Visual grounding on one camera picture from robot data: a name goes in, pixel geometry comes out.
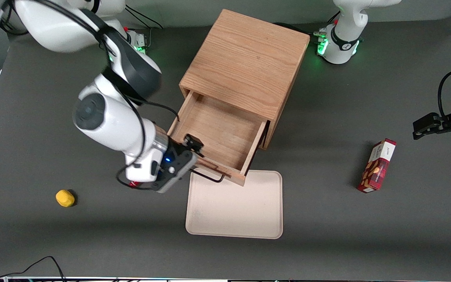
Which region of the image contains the red cookie box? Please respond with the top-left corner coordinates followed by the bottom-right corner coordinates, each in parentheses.
top-left (357, 138), bottom-right (397, 194)

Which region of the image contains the oak drawer with wide front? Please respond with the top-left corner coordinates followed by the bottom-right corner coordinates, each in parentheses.
top-left (167, 90), bottom-right (270, 187)

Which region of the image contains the beige rectangular tray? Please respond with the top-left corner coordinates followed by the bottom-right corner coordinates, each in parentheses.
top-left (185, 169), bottom-right (283, 240)

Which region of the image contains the black arm base cable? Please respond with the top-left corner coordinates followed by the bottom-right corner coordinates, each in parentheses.
top-left (125, 6), bottom-right (164, 30)
top-left (272, 11), bottom-right (341, 36)

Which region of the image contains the long black metal drawer handle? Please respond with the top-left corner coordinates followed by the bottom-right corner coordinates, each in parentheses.
top-left (189, 155), bottom-right (226, 184)

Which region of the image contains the yellow lemon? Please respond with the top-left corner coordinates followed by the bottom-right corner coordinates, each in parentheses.
top-left (55, 189), bottom-right (76, 208)

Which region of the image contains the black right arm base cable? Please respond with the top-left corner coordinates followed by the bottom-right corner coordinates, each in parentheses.
top-left (125, 6), bottom-right (164, 30)

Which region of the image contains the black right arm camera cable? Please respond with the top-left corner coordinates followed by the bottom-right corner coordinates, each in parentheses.
top-left (0, 0), bottom-right (181, 192)

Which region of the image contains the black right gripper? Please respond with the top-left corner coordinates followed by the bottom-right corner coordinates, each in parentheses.
top-left (164, 134), bottom-right (206, 167)

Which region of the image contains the oak wooden drawer cabinet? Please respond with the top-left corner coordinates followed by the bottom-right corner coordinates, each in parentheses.
top-left (179, 9), bottom-right (311, 150)

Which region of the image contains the black left arm base cable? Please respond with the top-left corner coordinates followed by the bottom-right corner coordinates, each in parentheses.
top-left (272, 11), bottom-right (341, 36)

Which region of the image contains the black cable on table edge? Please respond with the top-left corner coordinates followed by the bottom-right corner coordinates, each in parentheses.
top-left (0, 256), bottom-right (67, 282)

